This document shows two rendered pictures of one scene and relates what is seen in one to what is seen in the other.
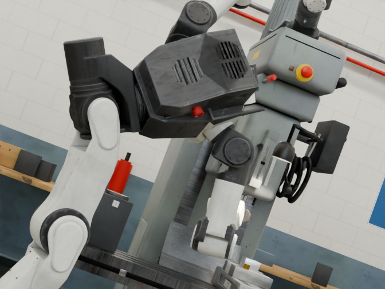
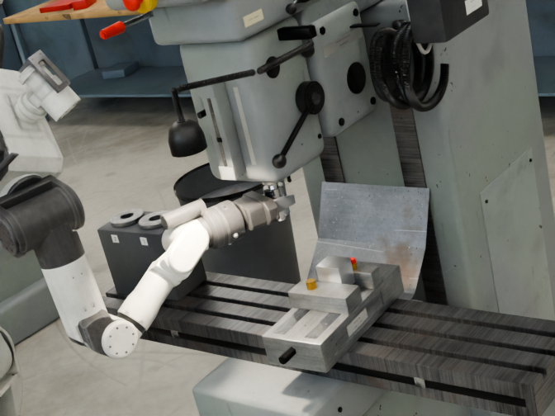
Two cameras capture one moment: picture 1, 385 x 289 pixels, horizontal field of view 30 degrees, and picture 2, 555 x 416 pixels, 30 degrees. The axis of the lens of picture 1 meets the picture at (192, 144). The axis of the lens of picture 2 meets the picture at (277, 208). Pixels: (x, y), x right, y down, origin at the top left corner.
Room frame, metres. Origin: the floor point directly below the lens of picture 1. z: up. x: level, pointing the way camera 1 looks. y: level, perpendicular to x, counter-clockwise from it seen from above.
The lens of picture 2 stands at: (1.27, -1.87, 2.06)
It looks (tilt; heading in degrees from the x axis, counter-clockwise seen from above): 22 degrees down; 50
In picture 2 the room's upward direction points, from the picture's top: 14 degrees counter-clockwise
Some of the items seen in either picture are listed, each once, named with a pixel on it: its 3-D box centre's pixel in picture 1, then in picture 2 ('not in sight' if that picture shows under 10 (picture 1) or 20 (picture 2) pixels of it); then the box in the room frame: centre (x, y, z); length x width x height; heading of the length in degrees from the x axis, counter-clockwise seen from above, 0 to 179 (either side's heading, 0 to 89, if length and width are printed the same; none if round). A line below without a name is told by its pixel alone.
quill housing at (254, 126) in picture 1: (258, 152); (253, 98); (2.65, -0.24, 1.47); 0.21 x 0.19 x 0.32; 98
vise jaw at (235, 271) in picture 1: (250, 276); (324, 296); (2.61, -0.37, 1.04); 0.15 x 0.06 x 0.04; 101
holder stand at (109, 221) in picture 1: (94, 214); (151, 252); (2.60, 0.24, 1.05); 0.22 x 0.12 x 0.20; 101
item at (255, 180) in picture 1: (263, 159); (222, 130); (2.54, -0.25, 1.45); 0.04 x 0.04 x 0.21; 8
